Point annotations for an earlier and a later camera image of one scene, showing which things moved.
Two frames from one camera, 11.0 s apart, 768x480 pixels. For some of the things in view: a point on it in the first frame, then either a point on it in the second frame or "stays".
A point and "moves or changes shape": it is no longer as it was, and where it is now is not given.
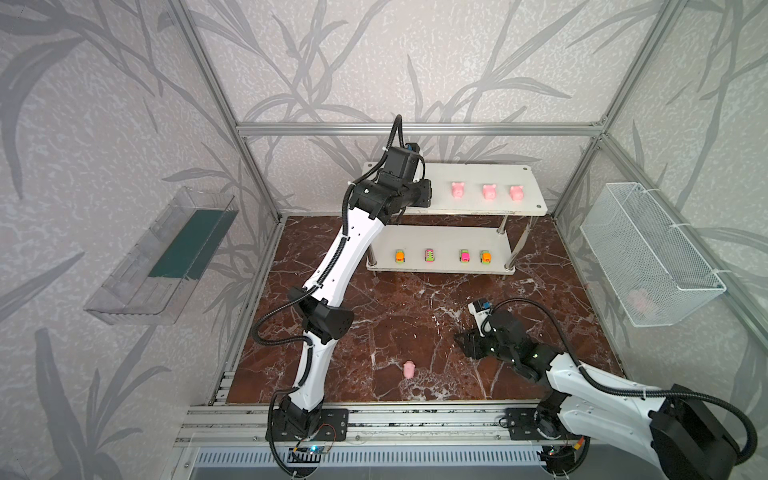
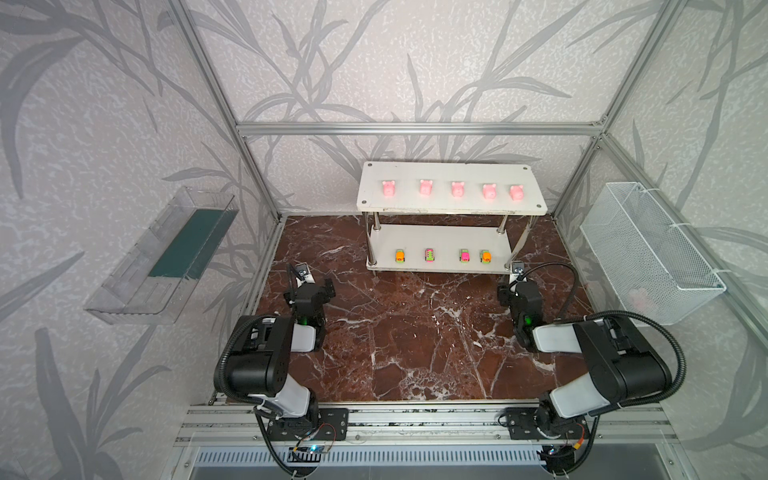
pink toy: (517, 193) stays
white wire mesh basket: (657, 276) stays
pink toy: (458, 189) stays
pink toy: (489, 191) stays
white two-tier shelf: (512, 191) stays
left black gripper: (421, 192) to (306, 288)
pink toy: (408, 369) moves or changes shape
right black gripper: (480, 341) to (518, 287)
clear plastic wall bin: (152, 282) stays
